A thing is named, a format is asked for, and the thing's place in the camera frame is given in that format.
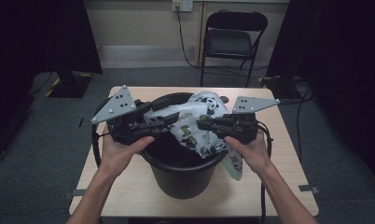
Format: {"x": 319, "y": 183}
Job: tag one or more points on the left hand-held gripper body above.
{"x": 120, "y": 127}

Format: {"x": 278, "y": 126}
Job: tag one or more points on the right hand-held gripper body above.
{"x": 244, "y": 127}

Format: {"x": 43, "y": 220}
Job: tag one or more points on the panda print garbage bag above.
{"x": 191, "y": 113}

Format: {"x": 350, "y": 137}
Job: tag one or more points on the dark grey trash bin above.
{"x": 182, "y": 180}

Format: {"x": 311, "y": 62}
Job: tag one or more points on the person's right hand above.
{"x": 254, "y": 154}

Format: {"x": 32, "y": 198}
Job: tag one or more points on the person's left hand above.
{"x": 120, "y": 157}

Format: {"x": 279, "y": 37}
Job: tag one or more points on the dark round table grommet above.
{"x": 224, "y": 100}

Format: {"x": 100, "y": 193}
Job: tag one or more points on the black stand base yellow stripes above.
{"x": 70, "y": 87}

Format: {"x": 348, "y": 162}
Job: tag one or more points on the black folding chair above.
{"x": 229, "y": 43}

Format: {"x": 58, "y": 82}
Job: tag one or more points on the grey tape strip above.
{"x": 78, "y": 192}
{"x": 307, "y": 188}

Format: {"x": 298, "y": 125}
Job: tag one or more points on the black curtain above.
{"x": 20, "y": 46}
{"x": 347, "y": 62}

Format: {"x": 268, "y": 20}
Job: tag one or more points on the white wall power outlet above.
{"x": 182, "y": 4}

